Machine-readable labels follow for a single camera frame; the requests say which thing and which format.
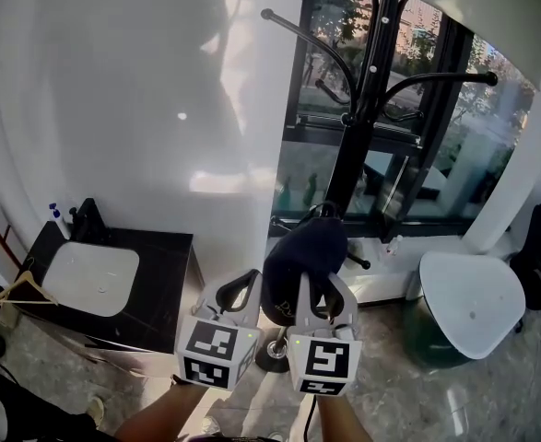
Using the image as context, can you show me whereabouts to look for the white roller blind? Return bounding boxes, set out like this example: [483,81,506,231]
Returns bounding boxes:
[396,0,541,92]

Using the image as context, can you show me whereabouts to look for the black cable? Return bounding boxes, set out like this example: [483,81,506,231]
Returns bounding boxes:
[307,393,320,442]

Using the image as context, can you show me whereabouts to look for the person's right forearm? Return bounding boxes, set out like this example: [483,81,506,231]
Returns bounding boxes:
[316,391,361,442]

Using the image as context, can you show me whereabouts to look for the black framed window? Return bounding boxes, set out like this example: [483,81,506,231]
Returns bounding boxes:
[268,0,537,239]

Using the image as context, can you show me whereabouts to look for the black metal coat stand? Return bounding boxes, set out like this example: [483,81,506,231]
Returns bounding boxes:
[260,0,500,375]

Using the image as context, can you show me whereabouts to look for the white blue pump bottle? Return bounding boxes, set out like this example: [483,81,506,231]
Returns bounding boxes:
[47,202,72,242]

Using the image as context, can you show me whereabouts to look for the black faucet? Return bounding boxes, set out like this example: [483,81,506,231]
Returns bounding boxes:
[68,197,111,244]

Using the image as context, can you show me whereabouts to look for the wooden clothes hanger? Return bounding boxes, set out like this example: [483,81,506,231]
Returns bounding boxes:
[0,256,60,308]

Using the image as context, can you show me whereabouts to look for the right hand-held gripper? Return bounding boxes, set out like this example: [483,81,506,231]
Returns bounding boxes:
[287,272,364,399]

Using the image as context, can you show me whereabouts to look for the dark navy cap item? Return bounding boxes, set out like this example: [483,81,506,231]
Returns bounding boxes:
[262,202,349,327]

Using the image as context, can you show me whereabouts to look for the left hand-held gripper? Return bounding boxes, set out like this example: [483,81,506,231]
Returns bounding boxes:
[174,268,265,391]

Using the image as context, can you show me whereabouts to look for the person's dark clothing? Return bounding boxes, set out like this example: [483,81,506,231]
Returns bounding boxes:
[0,361,99,442]

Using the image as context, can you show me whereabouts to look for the black sink cabinet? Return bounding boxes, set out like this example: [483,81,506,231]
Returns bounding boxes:
[6,221,206,355]

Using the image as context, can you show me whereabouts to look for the person's left forearm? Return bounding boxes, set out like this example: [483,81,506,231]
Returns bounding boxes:
[112,375,217,442]

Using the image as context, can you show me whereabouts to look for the white wash basin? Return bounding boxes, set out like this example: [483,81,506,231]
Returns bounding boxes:
[41,241,141,319]

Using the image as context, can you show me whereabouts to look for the white round-edged side table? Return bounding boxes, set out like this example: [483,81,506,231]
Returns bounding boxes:
[402,250,527,370]

